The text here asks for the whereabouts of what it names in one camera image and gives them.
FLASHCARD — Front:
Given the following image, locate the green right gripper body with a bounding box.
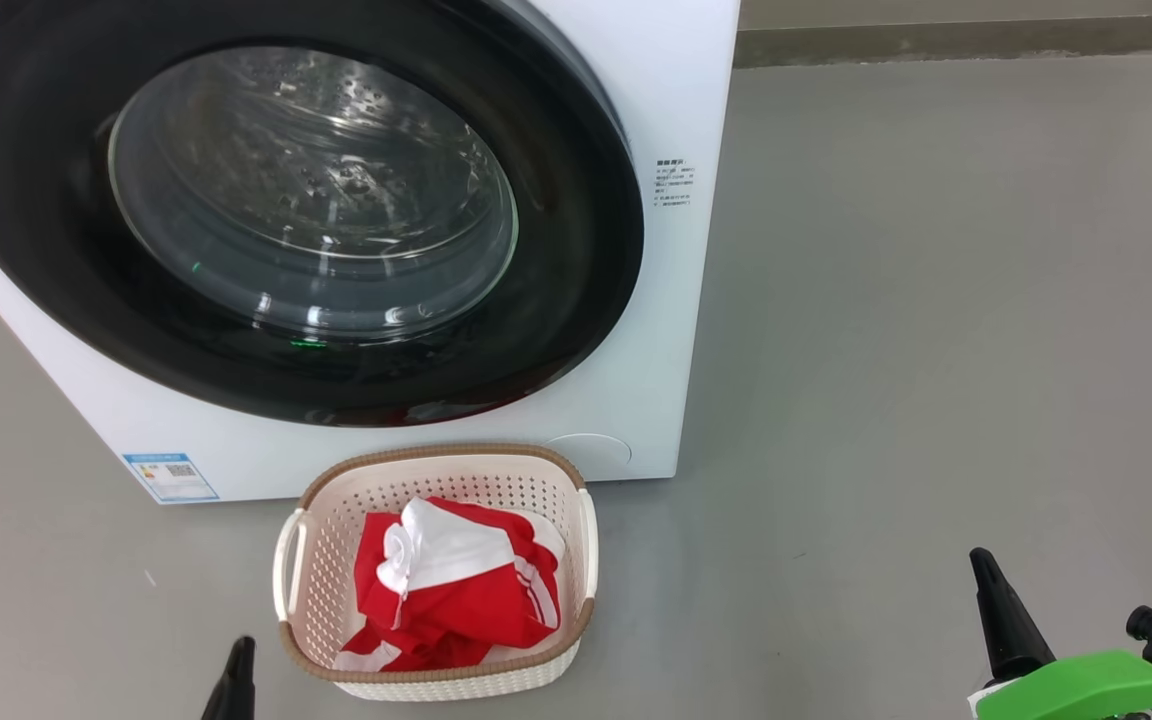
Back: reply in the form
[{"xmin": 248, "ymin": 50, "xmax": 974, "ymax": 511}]
[{"xmin": 971, "ymin": 650, "xmax": 1152, "ymax": 720}]

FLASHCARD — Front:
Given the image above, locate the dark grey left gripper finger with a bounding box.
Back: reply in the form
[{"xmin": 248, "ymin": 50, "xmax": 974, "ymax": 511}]
[{"xmin": 201, "ymin": 635, "xmax": 257, "ymax": 720}]

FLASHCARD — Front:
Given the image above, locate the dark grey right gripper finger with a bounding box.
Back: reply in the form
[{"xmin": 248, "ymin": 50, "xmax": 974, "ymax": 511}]
[{"xmin": 969, "ymin": 547, "xmax": 1055, "ymax": 683}]

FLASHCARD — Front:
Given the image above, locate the red and white garment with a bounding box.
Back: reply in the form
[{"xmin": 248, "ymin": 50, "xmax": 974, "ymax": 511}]
[{"xmin": 333, "ymin": 497, "xmax": 569, "ymax": 673}]

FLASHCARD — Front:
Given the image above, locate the black round washing machine door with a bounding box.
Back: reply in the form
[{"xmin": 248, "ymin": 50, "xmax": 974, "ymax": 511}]
[{"xmin": 0, "ymin": 0, "xmax": 645, "ymax": 429}]

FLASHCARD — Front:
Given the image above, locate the cream perforated laundry basket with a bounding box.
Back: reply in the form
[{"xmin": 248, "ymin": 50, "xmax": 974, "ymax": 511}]
[{"xmin": 273, "ymin": 443, "xmax": 599, "ymax": 701}]

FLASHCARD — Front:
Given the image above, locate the white front-load washing machine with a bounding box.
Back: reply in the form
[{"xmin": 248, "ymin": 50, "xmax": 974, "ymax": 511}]
[{"xmin": 0, "ymin": 0, "xmax": 742, "ymax": 506}]

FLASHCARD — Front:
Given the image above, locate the blue energy label sticker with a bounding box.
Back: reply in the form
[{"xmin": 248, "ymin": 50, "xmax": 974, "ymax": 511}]
[{"xmin": 122, "ymin": 452, "xmax": 220, "ymax": 504}]

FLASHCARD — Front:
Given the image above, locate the round white filter cover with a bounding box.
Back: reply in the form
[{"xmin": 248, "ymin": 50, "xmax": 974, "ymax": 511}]
[{"xmin": 541, "ymin": 432, "xmax": 632, "ymax": 473}]

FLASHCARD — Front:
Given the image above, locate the grey wall baseboard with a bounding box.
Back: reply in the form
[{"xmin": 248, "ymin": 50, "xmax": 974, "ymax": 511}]
[{"xmin": 734, "ymin": 15, "xmax": 1152, "ymax": 69}]

